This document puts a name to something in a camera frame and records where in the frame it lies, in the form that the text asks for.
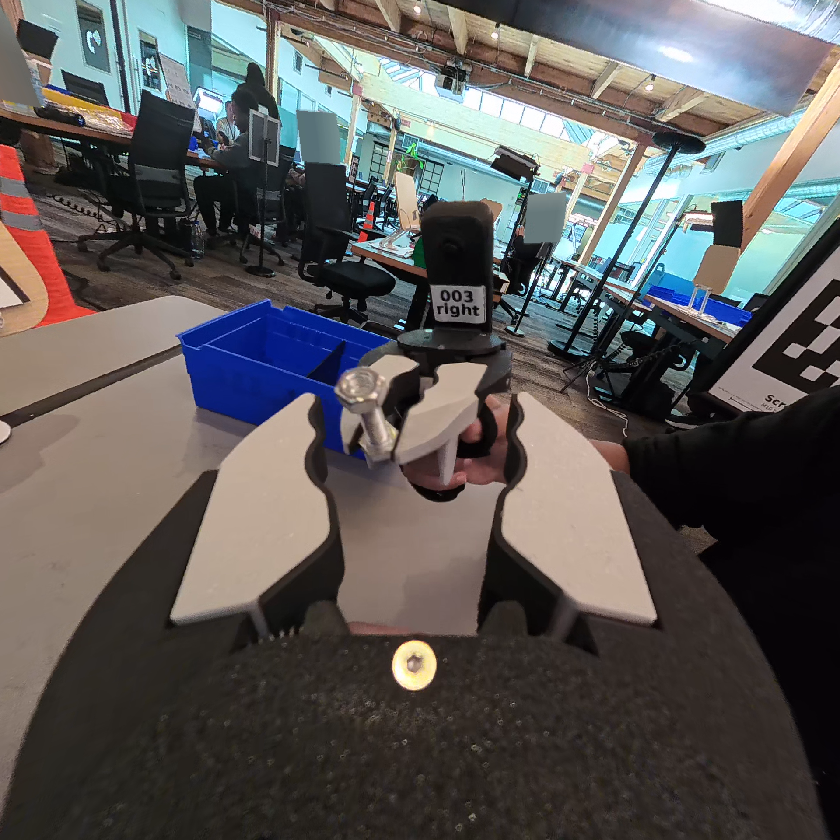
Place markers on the silver hex bolt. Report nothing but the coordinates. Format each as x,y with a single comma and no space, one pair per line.
361,387

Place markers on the clear water bottle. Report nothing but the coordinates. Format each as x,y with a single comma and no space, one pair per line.
197,239

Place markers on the wooden-edged table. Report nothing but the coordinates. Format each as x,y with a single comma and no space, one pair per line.
387,253

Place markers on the black floor lamp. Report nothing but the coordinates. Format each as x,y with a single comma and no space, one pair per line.
679,141

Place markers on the ceiling projector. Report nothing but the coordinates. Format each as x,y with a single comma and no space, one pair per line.
453,77

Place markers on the black white marker board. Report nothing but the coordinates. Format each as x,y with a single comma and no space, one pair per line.
787,341

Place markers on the orange traffic cone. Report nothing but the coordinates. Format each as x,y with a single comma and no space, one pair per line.
26,249
367,226

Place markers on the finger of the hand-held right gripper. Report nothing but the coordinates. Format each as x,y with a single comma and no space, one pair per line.
400,371
439,413

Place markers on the wooden board stand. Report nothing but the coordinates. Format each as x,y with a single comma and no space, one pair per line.
405,197

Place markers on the cardboard panel with black device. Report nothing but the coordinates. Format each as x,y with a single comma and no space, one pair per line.
727,223

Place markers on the black wall poster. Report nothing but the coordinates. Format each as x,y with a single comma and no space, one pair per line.
93,39

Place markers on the black office chair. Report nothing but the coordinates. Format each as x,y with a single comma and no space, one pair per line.
328,210
157,151

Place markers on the blue plastic bin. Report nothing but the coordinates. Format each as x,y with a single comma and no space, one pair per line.
249,374

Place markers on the person's right hand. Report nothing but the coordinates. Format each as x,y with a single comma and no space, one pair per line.
479,469

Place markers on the wooden-topped table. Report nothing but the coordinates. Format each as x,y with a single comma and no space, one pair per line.
65,124

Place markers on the green hanging plant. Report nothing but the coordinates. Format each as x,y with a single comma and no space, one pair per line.
412,157

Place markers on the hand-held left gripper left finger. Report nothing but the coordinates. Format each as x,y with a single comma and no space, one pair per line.
262,518

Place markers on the person's right forearm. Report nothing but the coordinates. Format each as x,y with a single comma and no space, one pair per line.
722,459

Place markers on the black studio light panel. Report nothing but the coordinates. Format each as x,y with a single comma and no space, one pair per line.
515,161

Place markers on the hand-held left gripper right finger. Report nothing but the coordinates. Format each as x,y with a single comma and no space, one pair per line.
571,518

